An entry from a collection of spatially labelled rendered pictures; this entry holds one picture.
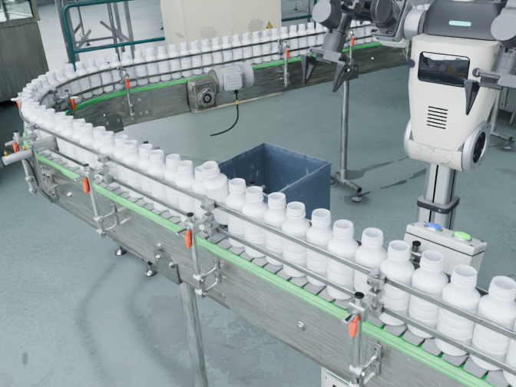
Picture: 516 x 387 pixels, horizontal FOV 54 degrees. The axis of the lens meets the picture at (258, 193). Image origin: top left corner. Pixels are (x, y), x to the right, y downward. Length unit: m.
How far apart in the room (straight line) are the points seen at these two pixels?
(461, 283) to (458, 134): 0.75
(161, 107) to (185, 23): 2.50
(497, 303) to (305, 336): 0.44
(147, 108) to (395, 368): 1.96
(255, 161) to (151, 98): 0.90
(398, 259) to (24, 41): 5.71
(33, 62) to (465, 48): 5.42
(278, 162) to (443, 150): 0.62
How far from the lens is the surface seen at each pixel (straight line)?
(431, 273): 0.93
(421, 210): 1.77
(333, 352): 1.13
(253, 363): 2.33
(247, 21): 5.40
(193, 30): 5.15
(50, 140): 1.86
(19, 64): 6.33
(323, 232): 1.03
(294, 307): 1.13
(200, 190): 1.24
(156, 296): 2.76
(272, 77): 2.94
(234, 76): 2.63
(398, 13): 1.66
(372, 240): 0.97
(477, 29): 1.58
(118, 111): 2.62
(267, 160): 1.96
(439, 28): 1.62
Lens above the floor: 1.69
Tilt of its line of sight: 28 degrees down
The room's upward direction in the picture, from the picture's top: 3 degrees counter-clockwise
